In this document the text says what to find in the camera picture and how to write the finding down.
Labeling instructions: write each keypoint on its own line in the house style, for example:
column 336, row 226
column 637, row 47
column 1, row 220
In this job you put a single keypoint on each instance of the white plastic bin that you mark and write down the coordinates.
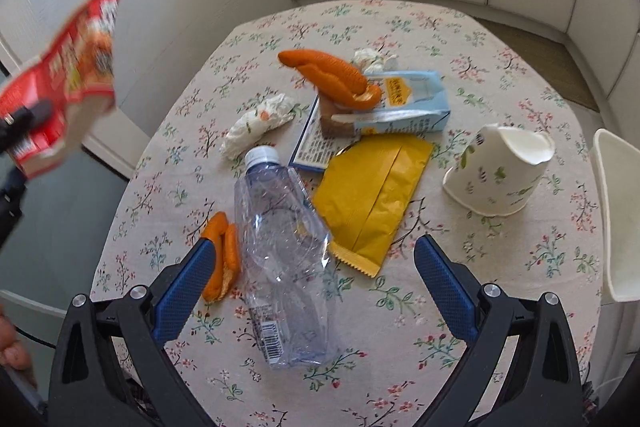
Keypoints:
column 620, row 217

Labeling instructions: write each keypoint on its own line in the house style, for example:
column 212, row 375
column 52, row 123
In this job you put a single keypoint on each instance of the plain white tissue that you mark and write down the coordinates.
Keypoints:
column 372, row 58

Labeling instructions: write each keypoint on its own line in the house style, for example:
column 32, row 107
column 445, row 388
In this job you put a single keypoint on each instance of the person's left hand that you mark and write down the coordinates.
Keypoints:
column 15, row 349

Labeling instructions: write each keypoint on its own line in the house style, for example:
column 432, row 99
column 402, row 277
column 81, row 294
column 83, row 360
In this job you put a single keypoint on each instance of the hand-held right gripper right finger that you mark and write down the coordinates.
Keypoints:
column 445, row 289

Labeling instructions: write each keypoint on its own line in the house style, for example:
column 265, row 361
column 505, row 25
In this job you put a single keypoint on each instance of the clear plastic bottle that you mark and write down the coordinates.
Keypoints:
column 287, row 247

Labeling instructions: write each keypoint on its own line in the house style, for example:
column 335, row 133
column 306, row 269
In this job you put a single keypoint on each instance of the brown carton piece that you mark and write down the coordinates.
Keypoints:
column 331, row 123

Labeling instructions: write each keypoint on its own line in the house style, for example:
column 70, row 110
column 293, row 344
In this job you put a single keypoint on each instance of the small orange peel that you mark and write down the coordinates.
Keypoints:
column 222, row 257

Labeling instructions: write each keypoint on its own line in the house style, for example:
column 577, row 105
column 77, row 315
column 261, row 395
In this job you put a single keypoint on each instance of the large orange peel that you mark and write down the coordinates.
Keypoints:
column 332, row 74

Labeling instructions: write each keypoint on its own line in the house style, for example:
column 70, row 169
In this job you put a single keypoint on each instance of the blue-edged carton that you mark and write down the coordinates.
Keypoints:
column 315, row 149

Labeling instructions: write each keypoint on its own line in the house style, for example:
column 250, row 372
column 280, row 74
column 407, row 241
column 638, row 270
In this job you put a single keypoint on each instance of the red snack packet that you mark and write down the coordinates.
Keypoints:
column 65, row 77

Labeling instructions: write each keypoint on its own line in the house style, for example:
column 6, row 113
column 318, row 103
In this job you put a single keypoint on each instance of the floral tablecloth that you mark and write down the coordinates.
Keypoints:
column 500, row 287

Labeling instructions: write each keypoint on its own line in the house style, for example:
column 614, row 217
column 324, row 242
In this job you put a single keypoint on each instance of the printed crumpled tissue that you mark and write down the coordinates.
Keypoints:
column 257, row 124

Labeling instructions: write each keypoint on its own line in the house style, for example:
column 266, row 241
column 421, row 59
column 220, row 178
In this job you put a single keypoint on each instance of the light blue milk carton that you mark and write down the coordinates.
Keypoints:
column 412, row 107

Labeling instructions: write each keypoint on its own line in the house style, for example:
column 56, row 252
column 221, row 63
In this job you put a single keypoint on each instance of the brown floor mat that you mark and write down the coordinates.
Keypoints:
column 540, row 52

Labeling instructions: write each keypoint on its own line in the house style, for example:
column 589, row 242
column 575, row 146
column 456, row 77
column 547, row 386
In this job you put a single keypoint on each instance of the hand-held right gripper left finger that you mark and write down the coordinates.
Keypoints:
column 182, row 289

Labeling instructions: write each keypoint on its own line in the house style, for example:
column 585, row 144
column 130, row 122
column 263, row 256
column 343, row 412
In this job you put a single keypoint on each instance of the yellow snack packet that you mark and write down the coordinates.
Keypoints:
column 372, row 194

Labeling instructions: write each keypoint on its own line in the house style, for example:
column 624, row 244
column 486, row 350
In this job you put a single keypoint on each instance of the white floral paper cup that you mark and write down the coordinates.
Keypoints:
column 500, row 172

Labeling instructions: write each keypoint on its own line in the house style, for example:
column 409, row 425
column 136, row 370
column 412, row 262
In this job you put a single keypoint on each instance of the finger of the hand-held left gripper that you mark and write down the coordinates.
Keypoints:
column 22, row 119

